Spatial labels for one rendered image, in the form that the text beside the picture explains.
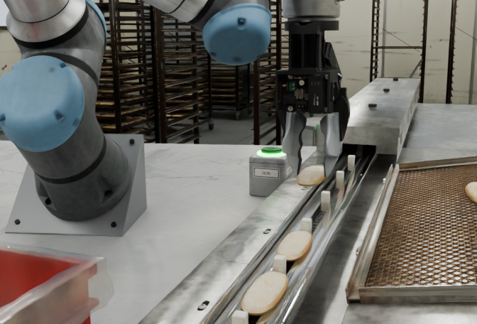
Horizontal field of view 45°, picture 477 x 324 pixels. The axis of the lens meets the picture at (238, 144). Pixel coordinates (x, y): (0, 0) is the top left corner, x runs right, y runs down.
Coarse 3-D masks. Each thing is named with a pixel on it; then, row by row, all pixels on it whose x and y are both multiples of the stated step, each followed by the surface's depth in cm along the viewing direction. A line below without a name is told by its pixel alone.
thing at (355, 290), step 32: (448, 160) 94; (384, 192) 83; (416, 192) 82; (384, 224) 70; (448, 224) 66; (416, 256) 58; (352, 288) 53; (384, 288) 50; (416, 288) 49; (448, 288) 48
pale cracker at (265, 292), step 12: (264, 276) 63; (276, 276) 63; (252, 288) 60; (264, 288) 60; (276, 288) 60; (252, 300) 58; (264, 300) 58; (276, 300) 58; (252, 312) 56; (264, 312) 56
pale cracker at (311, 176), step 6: (306, 168) 82; (312, 168) 82; (318, 168) 82; (300, 174) 79; (306, 174) 79; (312, 174) 79; (318, 174) 79; (300, 180) 77; (306, 180) 77; (312, 180) 77; (318, 180) 77
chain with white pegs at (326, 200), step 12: (420, 60) 501; (360, 144) 130; (348, 156) 117; (360, 156) 130; (348, 168) 117; (336, 180) 104; (324, 192) 91; (336, 192) 102; (324, 204) 91; (312, 228) 85; (276, 264) 65; (288, 264) 72; (240, 312) 53
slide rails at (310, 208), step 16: (352, 144) 138; (352, 176) 109; (320, 192) 98; (304, 208) 90; (336, 208) 89; (320, 224) 82; (320, 240) 76; (272, 256) 71; (304, 256) 71; (256, 272) 66; (288, 272) 66; (288, 288) 62; (240, 304) 59; (224, 320) 55; (272, 320) 55
